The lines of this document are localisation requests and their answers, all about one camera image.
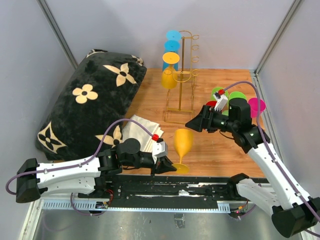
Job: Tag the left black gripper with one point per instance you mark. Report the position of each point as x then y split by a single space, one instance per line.
163 165

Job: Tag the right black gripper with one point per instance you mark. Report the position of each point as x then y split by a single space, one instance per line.
204 120

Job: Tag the yellow wine glass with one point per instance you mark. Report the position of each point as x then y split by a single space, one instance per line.
167 78
183 142

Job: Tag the red wine glass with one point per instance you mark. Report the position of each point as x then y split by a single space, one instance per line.
211 103

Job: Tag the green wine glass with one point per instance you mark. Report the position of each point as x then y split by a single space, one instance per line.
216 89
233 95

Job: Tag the magenta wine glass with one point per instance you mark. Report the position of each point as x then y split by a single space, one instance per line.
253 102

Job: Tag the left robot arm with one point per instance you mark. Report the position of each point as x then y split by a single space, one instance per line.
84 176

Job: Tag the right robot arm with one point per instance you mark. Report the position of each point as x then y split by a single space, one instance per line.
291 208

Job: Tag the front blue wine glass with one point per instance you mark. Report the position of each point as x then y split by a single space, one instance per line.
171 46

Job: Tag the blue wine glass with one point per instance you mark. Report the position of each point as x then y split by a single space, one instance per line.
171 46
173 35

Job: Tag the rear blue wine glass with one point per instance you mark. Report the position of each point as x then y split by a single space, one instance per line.
173 35

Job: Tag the black floral plush pillow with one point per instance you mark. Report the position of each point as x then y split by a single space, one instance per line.
99 92

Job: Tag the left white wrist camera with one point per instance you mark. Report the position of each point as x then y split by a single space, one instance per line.
159 149

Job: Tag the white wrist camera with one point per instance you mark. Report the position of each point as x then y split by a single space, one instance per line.
221 100
159 149

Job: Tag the gold wire glass rack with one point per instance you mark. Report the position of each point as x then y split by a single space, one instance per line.
180 99

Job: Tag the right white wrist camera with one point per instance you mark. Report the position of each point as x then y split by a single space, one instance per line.
221 100

